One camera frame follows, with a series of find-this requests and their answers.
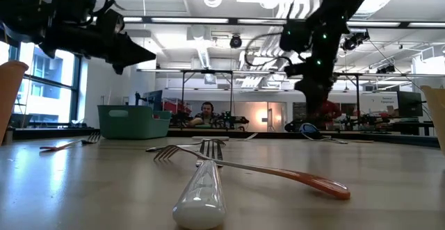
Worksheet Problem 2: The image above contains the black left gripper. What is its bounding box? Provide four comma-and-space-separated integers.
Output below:
38, 24, 157, 76

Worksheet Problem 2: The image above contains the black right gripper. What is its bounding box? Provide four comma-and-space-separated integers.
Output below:
284, 61, 337, 120

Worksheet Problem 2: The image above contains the orange-handled silver fork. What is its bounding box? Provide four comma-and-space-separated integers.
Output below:
39, 131, 102, 152
153, 145, 351, 200

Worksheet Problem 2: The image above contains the orange plastic bin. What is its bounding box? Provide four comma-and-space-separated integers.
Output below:
0, 60, 30, 144

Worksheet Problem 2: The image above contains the white-handled silver fork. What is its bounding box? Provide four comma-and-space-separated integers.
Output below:
172, 140, 227, 230

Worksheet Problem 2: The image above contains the person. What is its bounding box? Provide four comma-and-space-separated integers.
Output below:
189, 101, 225, 127
318, 97, 343, 123

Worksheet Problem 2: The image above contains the black overhead light beam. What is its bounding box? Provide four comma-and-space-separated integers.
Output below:
121, 15, 445, 29

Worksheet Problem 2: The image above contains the dark computer monitor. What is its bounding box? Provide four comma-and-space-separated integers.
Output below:
396, 90, 424, 118
141, 90, 163, 110

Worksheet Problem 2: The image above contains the green plastic bin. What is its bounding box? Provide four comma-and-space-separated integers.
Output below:
97, 104, 172, 140

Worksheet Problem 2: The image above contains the large window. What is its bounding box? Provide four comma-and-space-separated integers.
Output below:
0, 40, 83, 124

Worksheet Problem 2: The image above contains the yellow plastic bin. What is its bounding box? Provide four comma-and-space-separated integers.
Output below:
419, 85, 445, 154

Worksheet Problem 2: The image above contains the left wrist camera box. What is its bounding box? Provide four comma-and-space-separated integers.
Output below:
95, 8, 125, 33

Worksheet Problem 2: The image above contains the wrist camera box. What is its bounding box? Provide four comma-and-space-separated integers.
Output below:
279, 19, 309, 53
95, 8, 125, 33

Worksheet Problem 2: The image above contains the black background rig frame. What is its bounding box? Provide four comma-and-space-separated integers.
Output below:
180, 69, 234, 131
330, 72, 362, 131

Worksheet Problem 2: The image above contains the white wall sign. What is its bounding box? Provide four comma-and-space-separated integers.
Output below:
370, 94, 397, 106

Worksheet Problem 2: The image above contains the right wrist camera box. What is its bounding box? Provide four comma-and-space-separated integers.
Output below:
279, 19, 309, 53

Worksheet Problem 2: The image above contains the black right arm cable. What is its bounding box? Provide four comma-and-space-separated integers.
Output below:
243, 31, 296, 68

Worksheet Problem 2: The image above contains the black metal table frame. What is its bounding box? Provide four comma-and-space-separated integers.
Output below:
13, 127, 439, 148

